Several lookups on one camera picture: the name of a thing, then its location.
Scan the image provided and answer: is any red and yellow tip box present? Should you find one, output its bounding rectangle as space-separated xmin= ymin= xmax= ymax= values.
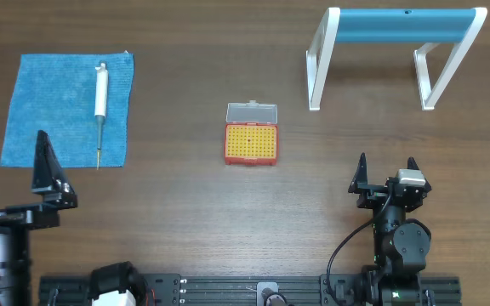
xmin=223 ymin=99 xmax=280 ymax=167

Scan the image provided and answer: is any black cable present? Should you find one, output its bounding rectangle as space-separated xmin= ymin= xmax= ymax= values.
xmin=325 ymin=190 xmax=394 ymax=306

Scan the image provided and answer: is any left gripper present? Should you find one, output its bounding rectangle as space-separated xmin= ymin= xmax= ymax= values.
xmin=0 ymin=129 xmax=78 ymax=231

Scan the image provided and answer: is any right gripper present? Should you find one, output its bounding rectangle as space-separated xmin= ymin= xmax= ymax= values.
xmin=347 ymin=152 xmax=432 ymax=213

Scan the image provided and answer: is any white and blue stand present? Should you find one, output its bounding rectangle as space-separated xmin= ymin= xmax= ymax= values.
xmin=305 ymin=5 xmax=488 ymax=111

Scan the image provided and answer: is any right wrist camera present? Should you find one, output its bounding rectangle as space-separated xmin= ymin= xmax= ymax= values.
xmin=396 ymin=168 xmax=427 ymax=187

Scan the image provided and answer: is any blue cloth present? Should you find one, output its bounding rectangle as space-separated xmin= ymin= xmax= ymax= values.
xmin=0 ymin=51 xmax=135 ymax=169

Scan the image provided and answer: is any white pipette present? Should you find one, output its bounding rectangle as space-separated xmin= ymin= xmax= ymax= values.
xmin=94 ymin=61 xmax=110 ymax=171

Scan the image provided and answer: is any mounting rail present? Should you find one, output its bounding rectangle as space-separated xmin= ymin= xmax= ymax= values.
xmin=38 ymin=274 xmax=462 ymax=306

